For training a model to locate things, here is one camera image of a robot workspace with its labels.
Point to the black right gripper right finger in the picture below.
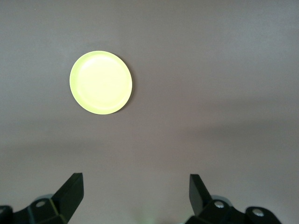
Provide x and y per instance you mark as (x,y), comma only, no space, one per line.
(198,196)

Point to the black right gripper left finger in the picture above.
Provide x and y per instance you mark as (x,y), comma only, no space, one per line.
(67,196)

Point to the pale yellow round plate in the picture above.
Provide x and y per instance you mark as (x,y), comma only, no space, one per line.
(101,82)

